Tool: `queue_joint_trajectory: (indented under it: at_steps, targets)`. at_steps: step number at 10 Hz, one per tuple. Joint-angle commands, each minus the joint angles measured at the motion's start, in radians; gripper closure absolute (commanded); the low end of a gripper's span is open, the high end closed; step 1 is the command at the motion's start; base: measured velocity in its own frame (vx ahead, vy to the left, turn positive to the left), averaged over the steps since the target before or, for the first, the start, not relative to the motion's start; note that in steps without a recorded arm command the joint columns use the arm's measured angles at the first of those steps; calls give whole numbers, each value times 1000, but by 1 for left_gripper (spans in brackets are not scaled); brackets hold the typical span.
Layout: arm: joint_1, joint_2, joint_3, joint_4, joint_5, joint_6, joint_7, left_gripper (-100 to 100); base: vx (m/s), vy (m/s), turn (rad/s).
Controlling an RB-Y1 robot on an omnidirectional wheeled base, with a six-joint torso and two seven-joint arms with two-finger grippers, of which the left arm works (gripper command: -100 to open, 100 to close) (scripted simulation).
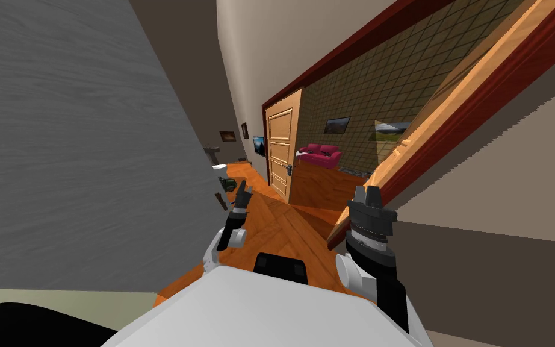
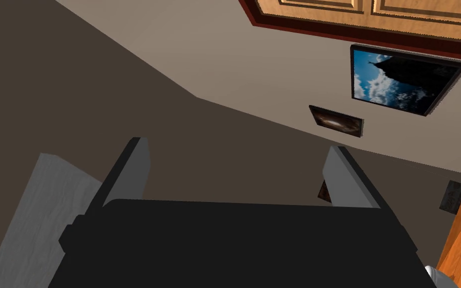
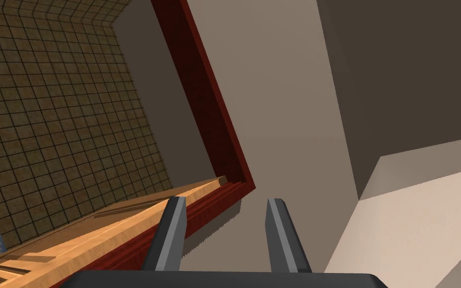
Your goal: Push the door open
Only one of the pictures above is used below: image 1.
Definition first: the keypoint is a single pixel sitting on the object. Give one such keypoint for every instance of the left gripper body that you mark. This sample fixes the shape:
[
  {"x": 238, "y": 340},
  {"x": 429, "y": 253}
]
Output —
[{"x": 241, "y": 202}]

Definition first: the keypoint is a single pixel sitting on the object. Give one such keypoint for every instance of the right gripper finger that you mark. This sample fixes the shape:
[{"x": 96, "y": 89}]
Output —
[
  {"x": 360, "y": 196},
  {"x": 375, "y": 196}
]

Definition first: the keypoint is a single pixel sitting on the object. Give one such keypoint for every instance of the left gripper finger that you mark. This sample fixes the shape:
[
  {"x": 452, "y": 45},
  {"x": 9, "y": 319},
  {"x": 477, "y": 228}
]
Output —
[
  {"x": 249, "y": 192},
  {"x": 242, "y": 188}
]

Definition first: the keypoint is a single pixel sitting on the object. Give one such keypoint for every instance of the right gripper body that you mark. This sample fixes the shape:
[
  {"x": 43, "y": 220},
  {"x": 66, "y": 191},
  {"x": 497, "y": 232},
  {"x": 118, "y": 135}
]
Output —
[{"x": 371, "y": 217}]

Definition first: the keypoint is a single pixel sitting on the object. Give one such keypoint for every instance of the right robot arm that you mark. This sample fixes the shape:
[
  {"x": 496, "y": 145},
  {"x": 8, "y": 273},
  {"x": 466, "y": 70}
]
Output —
[{"x": 383, "y": 279}]

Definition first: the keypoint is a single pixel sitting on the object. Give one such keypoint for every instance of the brown framed picture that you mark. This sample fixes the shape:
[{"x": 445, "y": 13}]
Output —
[{"x": 228, "y": 136}]

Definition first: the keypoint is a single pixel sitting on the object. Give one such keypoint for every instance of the red sofa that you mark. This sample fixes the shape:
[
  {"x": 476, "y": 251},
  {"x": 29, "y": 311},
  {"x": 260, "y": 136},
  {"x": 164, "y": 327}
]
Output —
[{"x": 323, "y": 154}]

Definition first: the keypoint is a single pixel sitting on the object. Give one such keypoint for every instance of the panelled wooden door leaf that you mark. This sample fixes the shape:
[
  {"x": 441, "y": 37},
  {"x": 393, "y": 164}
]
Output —
[{"x": 280, "y": 144}]

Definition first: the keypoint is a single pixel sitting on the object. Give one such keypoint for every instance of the narrow dark framed picture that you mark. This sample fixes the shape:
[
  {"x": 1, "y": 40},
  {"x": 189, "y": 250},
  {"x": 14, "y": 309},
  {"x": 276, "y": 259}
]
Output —
[{"x": 245, "y": 130}]

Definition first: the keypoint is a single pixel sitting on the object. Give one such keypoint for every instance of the mountain landscape picture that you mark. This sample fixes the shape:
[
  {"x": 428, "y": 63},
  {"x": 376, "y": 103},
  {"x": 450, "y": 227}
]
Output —
[{"x": 389, "y": 131}]

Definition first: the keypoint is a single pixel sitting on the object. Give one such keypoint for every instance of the dark landscape picture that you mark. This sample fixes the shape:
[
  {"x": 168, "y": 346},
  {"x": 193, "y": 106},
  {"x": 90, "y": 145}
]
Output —
[{"x": 336, "y": 125}]

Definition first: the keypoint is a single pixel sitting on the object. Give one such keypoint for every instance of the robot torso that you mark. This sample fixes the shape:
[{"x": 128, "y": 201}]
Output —
[{"x": 258, "y": 313}]

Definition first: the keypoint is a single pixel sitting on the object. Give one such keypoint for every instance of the blue wall picture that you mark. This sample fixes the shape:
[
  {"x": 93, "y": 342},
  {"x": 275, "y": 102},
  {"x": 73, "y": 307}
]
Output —
[{"x": 259, "y": 145}]

